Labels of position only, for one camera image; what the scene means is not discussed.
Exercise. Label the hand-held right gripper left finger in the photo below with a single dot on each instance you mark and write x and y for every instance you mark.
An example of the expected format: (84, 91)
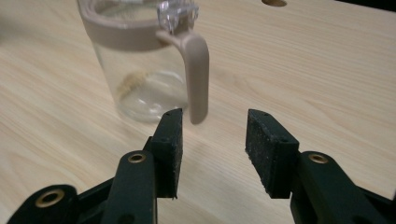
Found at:
(168, 149)

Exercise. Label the glass jar with beige collar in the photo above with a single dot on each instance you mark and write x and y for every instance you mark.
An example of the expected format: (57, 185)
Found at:
(124, 34)

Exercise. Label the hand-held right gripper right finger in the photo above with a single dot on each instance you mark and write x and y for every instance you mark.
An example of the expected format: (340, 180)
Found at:
(271, 155)

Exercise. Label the beige seasoning powder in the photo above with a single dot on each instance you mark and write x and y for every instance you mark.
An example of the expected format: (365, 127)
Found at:
(130, 83)

